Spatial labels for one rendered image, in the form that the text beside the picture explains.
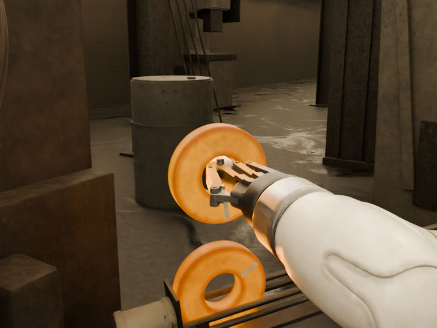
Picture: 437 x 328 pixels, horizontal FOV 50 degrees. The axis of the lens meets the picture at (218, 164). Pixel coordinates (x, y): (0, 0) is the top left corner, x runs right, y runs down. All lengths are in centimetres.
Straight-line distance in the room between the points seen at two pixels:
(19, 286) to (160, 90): 251
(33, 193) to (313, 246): 48
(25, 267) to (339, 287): 44
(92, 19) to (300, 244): 856
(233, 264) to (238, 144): 19
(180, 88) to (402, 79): 135
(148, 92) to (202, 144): 244
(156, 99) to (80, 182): 231
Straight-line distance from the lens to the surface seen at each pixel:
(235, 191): 57
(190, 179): 69
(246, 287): 79
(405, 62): 287
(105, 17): 913
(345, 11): 443
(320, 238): 41
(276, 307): 82
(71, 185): 80
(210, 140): 68
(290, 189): 49
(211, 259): 74
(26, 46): 80
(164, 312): 76
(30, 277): 67
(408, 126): 288
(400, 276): 38
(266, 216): 49
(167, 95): 307
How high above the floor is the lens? 109
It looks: 14 degrees down
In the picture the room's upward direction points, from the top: straight up
